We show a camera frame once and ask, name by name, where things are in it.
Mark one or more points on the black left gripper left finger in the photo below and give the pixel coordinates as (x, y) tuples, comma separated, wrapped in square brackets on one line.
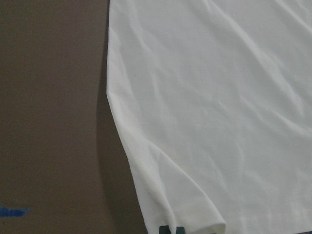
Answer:
[(164, 230)]

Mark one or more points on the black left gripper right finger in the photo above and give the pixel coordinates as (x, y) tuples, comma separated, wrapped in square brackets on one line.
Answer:
[(180, 230)]

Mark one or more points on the cream long-sleeve cat shirt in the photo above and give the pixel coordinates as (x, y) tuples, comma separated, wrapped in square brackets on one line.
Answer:
[(212, 100)]

